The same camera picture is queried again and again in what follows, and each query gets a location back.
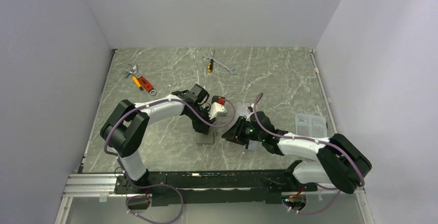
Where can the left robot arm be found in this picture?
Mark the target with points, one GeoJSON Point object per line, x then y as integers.
{"type": "Point", "coordinates": [124, 130]}

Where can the yellow black screwdriver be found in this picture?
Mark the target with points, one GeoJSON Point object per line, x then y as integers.
{"type": "Point", "coordinates": [210, 65]}

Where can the red adjustable wrench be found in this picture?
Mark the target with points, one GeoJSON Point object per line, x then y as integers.
{"type": "Point", "coordinates": [132, 70]}

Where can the aluminium rail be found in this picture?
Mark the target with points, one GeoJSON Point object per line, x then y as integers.
{"type": "Point", "coordinates": [115, 184]}

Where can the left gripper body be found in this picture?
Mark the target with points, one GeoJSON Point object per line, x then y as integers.
{"type": "Point", "coordinates": [198, 123]}

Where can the grey card holder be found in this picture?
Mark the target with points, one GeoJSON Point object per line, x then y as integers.
{"type": "Point", "coordinates": [205, 139]}

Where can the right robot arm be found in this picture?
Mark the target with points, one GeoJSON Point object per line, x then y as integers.
{"type": "Point", "coordinates": [329, 160]}

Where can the clear plastic screw box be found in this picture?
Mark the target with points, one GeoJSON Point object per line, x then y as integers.
{"type": "Point", "coordinates": [310, 125]}

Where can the black credit card stack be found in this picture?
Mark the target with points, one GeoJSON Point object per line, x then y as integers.
{"type": "Point", "coordinates": [216, 98]}

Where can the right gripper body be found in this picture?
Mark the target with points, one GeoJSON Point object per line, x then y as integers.
{"type": "Point", "coordinates": [245, 131]}

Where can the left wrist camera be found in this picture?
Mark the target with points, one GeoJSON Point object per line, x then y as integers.
{"type": "Point", "coordinates": [217, 108]}

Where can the silver open-end wrench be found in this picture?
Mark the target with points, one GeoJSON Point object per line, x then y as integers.
{"type": "Point", "coordinates": [211, 55]}

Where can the single silver credit card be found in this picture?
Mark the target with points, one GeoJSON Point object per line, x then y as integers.
{"type": "Point", "coordinates": [252, 145]}

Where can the orange utility knife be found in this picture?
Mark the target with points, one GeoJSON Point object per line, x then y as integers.
{"type": "Point", "coordinates": [138, 84]}

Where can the black base frame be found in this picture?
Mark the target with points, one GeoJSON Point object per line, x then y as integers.
{"type": "Point", "coordinates": [175, 196]}

